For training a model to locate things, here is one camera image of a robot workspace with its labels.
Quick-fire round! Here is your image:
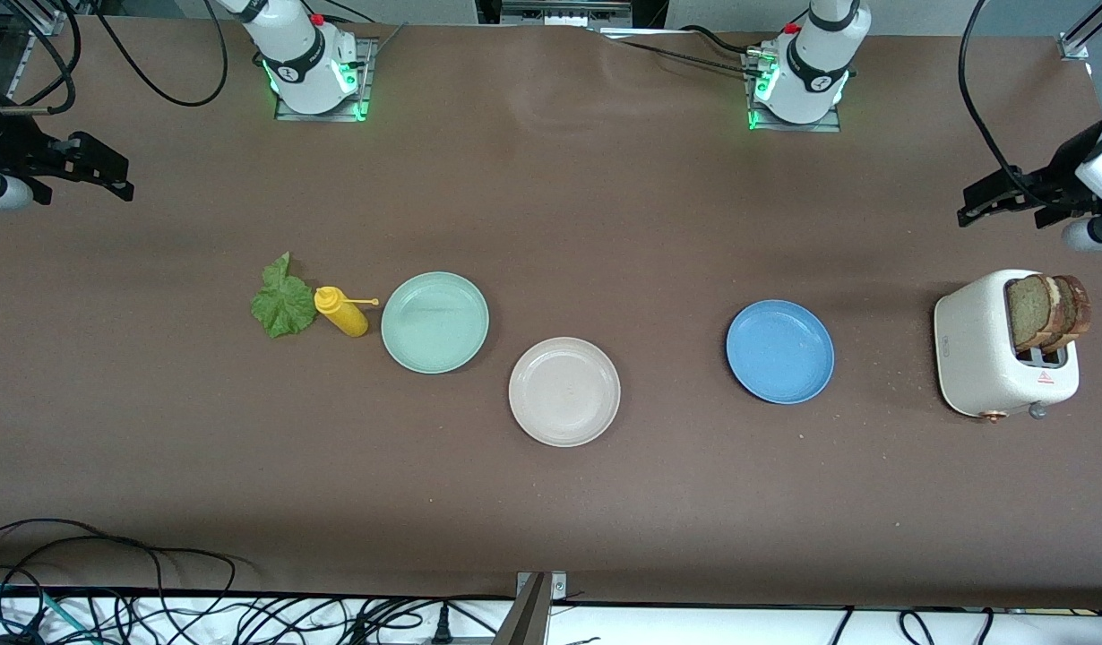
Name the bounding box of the brown bread slice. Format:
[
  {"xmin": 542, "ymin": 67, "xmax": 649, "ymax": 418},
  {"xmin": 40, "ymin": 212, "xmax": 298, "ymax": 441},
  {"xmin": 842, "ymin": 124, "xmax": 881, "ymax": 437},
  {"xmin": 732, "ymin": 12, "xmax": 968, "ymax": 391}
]
[
  {"xmin": 1006, "ymin": 273, "xmax": 1063, "ymax": 353},
  {"xmin": 1053, "ymin": 274, "xmax": 1092, "ymax": 350}
]

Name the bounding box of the green lettuce leaf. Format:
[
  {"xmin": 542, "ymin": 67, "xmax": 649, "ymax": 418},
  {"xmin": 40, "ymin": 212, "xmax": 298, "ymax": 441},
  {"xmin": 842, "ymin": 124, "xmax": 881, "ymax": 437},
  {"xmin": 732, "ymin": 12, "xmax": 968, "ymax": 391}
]
[{"xmin": 250, "ymin": 252, "xmax": 319, "ymax": 340}]

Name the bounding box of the yellow squeeze bottle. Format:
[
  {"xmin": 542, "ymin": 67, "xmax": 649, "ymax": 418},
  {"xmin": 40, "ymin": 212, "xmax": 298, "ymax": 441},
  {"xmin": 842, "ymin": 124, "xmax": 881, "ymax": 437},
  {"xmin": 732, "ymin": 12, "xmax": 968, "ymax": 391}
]
[{"xmin": 314, "ymin": 286, "xmax": 380, "ymax": 339}]

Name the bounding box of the blue plate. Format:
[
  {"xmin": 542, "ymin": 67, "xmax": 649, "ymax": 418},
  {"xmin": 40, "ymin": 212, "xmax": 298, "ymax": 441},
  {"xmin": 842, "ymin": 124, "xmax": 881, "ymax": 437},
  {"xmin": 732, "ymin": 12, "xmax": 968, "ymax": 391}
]
[{"xmin": 726, "ymin": 299, "xmax": 836, "ymax": 406}]

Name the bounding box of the mint green plate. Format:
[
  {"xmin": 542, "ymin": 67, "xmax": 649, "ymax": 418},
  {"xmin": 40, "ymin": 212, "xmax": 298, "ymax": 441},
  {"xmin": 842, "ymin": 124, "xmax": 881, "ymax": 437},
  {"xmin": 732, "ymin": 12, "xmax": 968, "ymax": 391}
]
[{"xmin": 380, "ymin": 271, "xmax": 490, "ymax": 374}]

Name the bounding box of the beige plate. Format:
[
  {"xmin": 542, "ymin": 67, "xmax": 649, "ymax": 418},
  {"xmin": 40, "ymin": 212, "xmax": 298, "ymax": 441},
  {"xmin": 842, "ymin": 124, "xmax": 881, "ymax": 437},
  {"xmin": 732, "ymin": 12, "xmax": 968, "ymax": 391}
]
[{"xmin": 508, "ymin": 337, "xmax": 622, "ymax": 448}]

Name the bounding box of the white two-slot toaster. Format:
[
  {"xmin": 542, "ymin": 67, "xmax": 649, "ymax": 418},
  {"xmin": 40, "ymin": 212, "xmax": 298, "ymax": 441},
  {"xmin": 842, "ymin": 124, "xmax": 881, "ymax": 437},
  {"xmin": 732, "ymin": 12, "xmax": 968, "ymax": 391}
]
[{"xmin": 933, "ymin": 269, "xmax": 1080, "ymax": 422}]

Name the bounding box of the grey metal device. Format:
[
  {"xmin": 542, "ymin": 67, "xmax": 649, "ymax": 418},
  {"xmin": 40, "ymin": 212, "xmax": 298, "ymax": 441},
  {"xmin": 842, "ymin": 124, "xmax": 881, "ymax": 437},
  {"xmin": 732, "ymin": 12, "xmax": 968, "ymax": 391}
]
[{"xmin": 500, "ymin": 0, "xmax": 634, "ymax": 28}]

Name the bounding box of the white lower shelf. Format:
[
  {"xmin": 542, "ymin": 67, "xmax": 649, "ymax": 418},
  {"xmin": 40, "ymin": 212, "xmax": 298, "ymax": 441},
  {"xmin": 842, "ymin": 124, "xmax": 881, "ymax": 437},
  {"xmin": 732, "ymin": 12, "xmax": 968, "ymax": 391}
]
[{"xmin": 0, "ymin": 591, "xmax": 1102, "ymax": 645}]

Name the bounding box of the aluminium frame rail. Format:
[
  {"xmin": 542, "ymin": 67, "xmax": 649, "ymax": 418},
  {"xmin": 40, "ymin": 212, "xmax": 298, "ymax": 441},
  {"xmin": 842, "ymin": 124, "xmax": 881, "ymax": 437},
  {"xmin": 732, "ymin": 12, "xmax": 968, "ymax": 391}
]
[{"xmin": 0, "ymin": 0, "xmax": 73, "ymax": 101}]

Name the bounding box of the aluminium frame corner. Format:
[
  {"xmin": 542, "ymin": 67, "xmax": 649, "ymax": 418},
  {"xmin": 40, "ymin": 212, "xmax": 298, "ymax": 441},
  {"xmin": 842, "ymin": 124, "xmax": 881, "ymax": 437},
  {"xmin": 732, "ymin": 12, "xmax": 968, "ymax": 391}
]
[{"xmin": 1057, "ymin": 0, "xmax": 1102, "ymax": 62}]

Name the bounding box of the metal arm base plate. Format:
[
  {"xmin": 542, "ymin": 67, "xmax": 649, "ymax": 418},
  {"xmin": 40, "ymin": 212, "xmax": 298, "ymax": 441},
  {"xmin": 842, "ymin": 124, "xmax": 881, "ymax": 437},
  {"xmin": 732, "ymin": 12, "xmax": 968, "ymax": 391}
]
[
  {"xmin": 742, "ymin": 45, "xmax": 843, "ymax": 133},
  {"xmin": 273, "ymin": 36, "xmax": 377, "ymax": 123}
]

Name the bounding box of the black base power cable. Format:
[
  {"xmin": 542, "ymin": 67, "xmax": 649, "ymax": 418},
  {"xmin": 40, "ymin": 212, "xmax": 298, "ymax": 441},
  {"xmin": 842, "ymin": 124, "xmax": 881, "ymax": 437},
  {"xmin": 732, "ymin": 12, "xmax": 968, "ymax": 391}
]
[{"xmin": 596, "ymin": 25, "xmax": 762, "ymax": 80}]

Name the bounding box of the long black floor cable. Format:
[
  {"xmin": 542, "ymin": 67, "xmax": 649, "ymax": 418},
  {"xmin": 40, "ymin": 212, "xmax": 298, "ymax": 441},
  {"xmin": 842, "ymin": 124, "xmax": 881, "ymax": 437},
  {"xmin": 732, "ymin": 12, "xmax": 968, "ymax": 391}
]
[{"xmin": 0, "ymin": 518, "xmax": 238, "ymax": 645}]

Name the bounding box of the teal cable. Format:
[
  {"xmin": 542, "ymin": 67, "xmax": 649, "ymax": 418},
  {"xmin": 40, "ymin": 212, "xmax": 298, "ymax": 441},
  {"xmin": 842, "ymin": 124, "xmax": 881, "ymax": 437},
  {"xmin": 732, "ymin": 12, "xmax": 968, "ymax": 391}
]
[{"xmin": 0, "ymin": 582, "xmax": 99, "ymax": 645}]

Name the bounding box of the aluminium profile bracket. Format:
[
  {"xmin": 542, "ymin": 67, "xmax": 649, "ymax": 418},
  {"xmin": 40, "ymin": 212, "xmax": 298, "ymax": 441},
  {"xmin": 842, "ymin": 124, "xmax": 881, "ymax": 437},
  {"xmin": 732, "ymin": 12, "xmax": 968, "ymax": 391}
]
[{"xmin": 493, "ymin": 571, "xmax": 567, "ymax": 645}]

